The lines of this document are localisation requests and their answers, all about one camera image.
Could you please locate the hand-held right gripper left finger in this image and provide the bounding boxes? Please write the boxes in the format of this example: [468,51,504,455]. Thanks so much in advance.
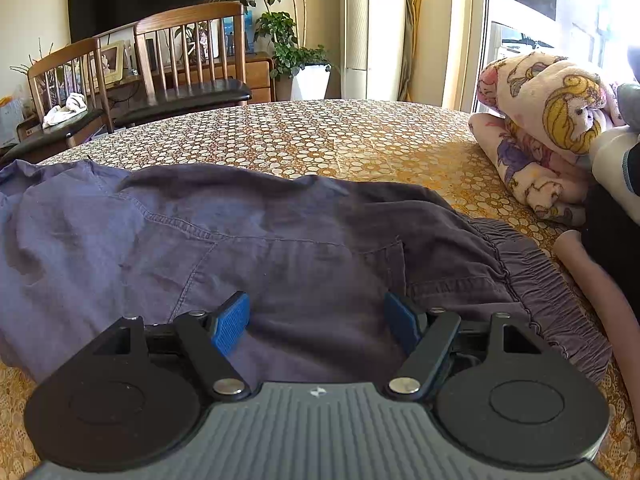
[95,291,251,401]

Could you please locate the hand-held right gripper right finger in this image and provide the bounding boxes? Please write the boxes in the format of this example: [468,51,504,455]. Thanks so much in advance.
[385,292,548,401]

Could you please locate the purple pants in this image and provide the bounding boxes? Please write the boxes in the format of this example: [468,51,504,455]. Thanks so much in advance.
[0,159,613,386]

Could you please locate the pink cloth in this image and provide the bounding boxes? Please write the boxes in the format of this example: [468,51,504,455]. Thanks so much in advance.
[552,229,640,441]

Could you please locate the black garment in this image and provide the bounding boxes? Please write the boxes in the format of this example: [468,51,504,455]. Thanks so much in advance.
[582,142,640,316]

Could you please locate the wooden chair with black seat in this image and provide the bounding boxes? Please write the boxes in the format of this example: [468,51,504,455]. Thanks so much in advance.
[0,37,116,166]
[114,1,253,128]

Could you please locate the printed blanket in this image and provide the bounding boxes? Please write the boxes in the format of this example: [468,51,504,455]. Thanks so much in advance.
[470,50,628,226]

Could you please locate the white grey garment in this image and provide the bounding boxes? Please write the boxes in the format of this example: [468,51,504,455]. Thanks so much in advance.
[590,82,640,196]

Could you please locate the white crumpled cloth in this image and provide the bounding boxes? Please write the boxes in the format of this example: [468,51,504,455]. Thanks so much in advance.
[41,92,90,129]

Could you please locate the green potted plant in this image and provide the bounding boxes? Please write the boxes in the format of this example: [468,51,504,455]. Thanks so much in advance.
[207,0,333,102]

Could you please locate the glass balcony door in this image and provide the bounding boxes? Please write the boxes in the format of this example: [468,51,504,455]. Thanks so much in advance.
[450,0,640,116]

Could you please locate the blue printed box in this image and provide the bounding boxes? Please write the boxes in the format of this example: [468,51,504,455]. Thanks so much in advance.
[222,10,255,56]

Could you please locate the grey shopping bag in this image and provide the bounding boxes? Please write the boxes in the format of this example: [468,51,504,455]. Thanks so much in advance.
[0,95,26,146]

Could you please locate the yellow curtain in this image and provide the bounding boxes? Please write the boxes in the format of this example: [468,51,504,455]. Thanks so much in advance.
[397,0,428,103]

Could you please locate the white standing air conditioner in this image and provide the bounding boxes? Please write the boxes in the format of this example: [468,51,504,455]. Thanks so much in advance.
[341,0,373,101]

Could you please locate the cream photo frame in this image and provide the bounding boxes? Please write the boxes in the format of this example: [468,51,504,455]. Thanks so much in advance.
[97,40,126,86]

